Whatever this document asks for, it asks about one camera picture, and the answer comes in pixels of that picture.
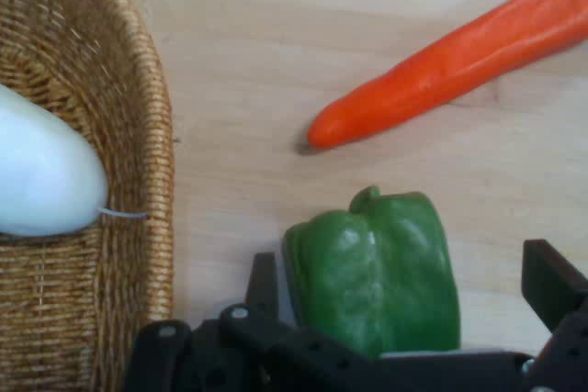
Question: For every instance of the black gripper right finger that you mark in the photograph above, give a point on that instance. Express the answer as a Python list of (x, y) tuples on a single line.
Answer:
[(551, 286)]

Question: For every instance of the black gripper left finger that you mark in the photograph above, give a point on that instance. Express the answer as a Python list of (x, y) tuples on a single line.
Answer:
[(262, 286)]

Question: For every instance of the green bell pepper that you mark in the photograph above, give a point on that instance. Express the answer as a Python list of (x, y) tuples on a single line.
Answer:
[(381, 272)]

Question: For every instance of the bamboo cutting board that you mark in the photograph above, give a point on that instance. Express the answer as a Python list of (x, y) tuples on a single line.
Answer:
[(257, 89)]

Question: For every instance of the orange carrot with green leaves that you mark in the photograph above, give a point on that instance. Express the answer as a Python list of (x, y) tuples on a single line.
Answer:
[(450, 61)]

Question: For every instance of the green toy leaf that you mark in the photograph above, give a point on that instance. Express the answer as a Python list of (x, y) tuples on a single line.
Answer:
[(41, 171)]

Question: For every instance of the woven wicker basket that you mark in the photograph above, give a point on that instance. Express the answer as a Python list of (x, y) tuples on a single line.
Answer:
[(69, 66)]

